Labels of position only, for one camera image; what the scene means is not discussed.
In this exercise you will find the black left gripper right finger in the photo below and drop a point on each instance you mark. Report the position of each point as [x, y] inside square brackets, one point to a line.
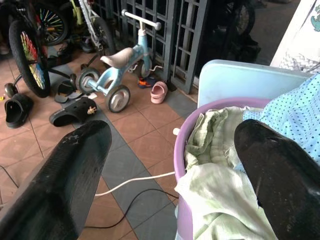
[280, 170]

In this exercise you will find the white bicycle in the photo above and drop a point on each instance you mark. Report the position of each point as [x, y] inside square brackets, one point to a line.
[95, 27]

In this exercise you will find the light blue kids tricycle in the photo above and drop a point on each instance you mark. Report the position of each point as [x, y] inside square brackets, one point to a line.
[117, 72]

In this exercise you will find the pink kids clog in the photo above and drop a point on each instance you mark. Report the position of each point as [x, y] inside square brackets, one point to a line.
[158, 92]

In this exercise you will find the plain black clog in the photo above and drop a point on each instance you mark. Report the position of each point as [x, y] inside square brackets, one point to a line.
[17, 110]

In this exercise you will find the dark grey sandal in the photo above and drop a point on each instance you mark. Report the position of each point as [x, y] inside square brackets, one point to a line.
[64, 91]

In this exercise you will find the dark motorcycle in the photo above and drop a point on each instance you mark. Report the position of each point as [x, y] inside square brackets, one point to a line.
[235, 27]

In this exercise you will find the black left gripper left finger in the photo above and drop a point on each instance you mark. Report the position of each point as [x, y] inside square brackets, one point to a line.
[57, 180]

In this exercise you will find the purple plastic laundry basket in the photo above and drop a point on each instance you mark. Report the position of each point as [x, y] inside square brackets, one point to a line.
[180, 150]

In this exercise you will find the light green cloth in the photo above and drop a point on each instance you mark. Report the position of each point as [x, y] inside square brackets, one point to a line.
[215, 180]

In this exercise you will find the white dinosaur print fabric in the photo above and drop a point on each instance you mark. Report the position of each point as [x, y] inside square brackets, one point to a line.
[300, 40]

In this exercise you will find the blue polka dot garment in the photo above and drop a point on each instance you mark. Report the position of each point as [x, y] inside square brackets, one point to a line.
[295, 112]

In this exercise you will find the dark metal gate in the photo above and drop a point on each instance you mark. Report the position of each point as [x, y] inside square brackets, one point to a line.
[160, 37]

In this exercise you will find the blue orange kids shoe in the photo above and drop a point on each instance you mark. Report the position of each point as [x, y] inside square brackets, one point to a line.
[145, 82]

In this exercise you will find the black bicycle with rainbow spokes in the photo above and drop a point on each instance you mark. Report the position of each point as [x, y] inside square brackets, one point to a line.
[27, 50]

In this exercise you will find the black clog with charm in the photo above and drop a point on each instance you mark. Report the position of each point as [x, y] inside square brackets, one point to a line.
[72, 112]

